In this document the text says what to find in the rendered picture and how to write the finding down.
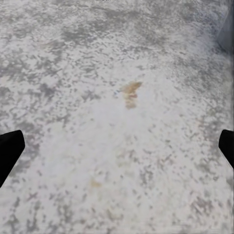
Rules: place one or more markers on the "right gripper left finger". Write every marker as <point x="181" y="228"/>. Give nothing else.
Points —
<point x="12" y="145"/>

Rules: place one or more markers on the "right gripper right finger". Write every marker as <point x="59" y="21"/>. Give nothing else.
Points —
<point x="226" y="144"/>

